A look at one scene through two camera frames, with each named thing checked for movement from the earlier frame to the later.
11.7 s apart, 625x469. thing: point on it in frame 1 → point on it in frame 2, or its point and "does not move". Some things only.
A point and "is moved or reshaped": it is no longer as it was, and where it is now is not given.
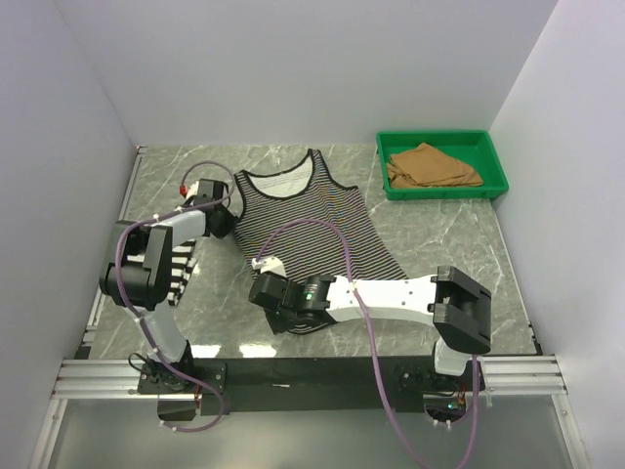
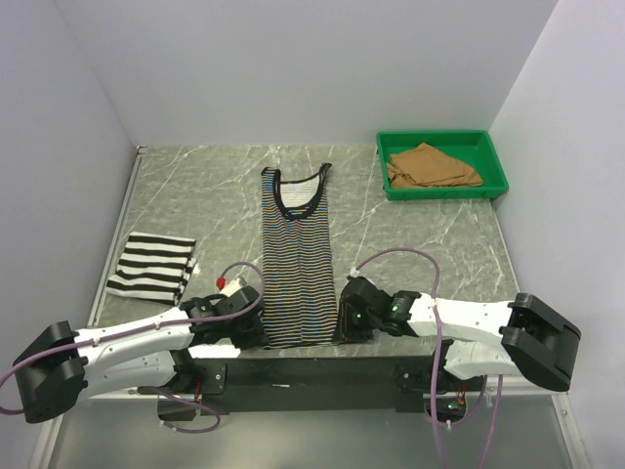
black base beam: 309,385 does not move
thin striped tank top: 311,250 is moved or reshaped
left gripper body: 227,222 → 245,334
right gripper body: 282,320 → 356,327
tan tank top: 425,166 does not move
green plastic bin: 474,148 does not move
